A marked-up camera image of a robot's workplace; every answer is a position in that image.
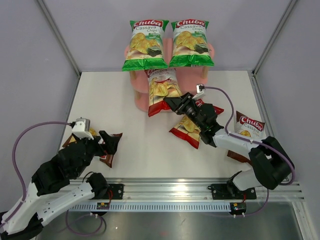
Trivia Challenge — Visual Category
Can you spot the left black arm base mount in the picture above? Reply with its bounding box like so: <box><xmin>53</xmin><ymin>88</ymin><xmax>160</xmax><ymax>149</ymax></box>
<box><xmin>102</xmin><ymin>183</ymin><xmax>125</xmax><ymax>201</ymax></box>

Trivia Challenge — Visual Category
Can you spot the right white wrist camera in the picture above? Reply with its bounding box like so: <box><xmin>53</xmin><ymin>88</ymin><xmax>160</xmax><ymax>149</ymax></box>
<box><xmin>192</xmin><ymin>84</ymin><xmax>205</xmax><ymax>100</ymax></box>

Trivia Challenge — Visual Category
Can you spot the green Chuba chips bag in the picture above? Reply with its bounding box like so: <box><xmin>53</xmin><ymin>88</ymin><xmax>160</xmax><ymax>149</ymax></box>
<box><xmin>169</xmin><ymin>18</ymin><xmax>214</xmax><ymax>67</ymax></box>
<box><xmin>122</xmin><ymin>19</ymin><xmax>169</xmax><ymax>72</ymax></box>

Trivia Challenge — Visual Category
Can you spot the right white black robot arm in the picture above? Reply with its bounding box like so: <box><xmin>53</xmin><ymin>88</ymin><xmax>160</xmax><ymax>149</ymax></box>
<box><xmin>163</xmin><ymin>92</ymin><xmax>295</xmax><ymax>198</ymax></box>

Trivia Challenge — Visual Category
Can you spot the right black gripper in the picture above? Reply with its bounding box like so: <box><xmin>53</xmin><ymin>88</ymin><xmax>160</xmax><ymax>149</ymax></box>
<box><xmin>164</xmin><ymin>92</ymin><xmax>205</xmax><ymax>130</ymax></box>

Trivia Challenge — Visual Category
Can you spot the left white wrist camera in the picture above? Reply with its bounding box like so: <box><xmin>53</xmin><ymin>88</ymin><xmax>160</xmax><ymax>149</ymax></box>
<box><xmin>71</xmin><ymin>117</ymin><xmax>94</xmax><ymax>140</ymax></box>

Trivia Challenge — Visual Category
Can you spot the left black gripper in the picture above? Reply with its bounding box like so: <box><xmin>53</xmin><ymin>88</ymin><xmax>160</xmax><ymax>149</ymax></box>
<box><xmin>73</xmin><ymin>130</ymin><xmax>120</xmax><ymax>178</ymax></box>

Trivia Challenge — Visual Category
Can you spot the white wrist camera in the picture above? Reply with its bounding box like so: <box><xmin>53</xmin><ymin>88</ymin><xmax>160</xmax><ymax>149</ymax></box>
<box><xmin>71</xmin><ymin>117</ymin><xmax>94</xmax><ymax>140</ymax></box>
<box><xmin>192</xmin><ymin>84</ymin><xmax>205</xmax><ymax>100</ymax></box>

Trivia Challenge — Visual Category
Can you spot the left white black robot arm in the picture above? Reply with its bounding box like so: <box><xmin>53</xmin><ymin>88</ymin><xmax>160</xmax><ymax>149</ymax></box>
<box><xmin>0</xmin><ymin>130</ymin><xmax>122</xmax><ymax>240</ymax></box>

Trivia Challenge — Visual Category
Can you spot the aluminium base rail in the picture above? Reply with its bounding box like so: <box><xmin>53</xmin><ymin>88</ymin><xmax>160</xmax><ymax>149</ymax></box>
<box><xmin>59</xmin><ymin>178</ymin><xmax>305</xmax><ymax>203</ymax></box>

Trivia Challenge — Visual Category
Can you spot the white slotted cable duct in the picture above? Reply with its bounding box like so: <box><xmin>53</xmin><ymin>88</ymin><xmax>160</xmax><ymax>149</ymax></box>
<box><xmin>70</xmin><ymin>201</ymin><xmax>231</xmax><ymax>213</ymax></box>

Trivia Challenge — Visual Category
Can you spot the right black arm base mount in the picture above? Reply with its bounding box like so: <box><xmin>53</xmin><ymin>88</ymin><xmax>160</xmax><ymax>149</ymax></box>
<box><xmin>207</xmin><ymin>183</ymin><xmax>257</xmax><ymax>200</ymax></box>

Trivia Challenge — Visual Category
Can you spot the brown chuba chips bag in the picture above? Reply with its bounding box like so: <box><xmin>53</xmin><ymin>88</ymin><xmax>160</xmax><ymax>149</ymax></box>
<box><xmin>62</xmin><ymin>127</ymin><xmax>123</xmax><ymax>168</ymax></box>
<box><xmin>227</xmin><ymin>111</ymin><xmax>265</xmax><ymax>165</ymax></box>

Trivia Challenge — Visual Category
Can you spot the pink three-tier wooden shelf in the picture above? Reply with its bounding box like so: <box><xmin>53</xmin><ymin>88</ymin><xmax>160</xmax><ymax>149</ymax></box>
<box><xmin>124</xmin><ymin>38</ymin><xmax>215</xmax><ymax>113</ymax></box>

